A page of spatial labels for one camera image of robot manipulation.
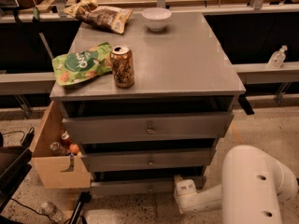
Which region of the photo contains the grey drawer cabinet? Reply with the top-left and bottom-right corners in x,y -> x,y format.
50,12 -> 245,183

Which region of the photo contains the white bowl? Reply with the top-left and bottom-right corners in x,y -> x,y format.
142,7 -> 172,32

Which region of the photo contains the grey drawer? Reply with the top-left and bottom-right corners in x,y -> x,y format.
81,148 -> 215,172
91,176 -> 206,196
63,112 -> 234,144

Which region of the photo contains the black equipment at left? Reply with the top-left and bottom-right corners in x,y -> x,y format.
0,128 -> 35,212

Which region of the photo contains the orange fruit in box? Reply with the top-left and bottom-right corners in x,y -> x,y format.
69,144 -> 79,155

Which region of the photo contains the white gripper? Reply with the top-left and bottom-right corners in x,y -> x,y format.
174,175 -> 197,214

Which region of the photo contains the wooden side box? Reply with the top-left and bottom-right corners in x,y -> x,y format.
30,102 -> 91,189

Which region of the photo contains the green snack bag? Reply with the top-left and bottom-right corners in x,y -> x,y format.
52,42 -> 112,86

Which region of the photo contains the black tripod leg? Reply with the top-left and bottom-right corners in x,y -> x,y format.
68,191 -> 92,224

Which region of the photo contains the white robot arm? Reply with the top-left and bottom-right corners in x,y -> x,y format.
175,145 -> 298,224

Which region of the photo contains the grey bottom drawer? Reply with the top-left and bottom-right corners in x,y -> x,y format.
91,176 -> 206,196

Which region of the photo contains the dark bottle in box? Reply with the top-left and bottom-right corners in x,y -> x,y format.
50,142 -> 67,156

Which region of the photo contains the grey middle drawer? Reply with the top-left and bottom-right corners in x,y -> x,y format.
81,148 -> 215,172

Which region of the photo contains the clear plastic bottle on floor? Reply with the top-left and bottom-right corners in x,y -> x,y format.
41,202 -> 64,223

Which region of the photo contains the grey top drawer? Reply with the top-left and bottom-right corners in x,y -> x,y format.
63,112 -> 234,144

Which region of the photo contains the brown chip bag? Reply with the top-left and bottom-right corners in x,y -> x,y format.
64,0 -> 133,35

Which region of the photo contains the hand sanitizer pump bottle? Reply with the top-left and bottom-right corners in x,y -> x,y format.
268,45 -> 288,69

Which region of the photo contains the gold beverage can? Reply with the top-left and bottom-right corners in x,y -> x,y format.
110,45 -> 135,89

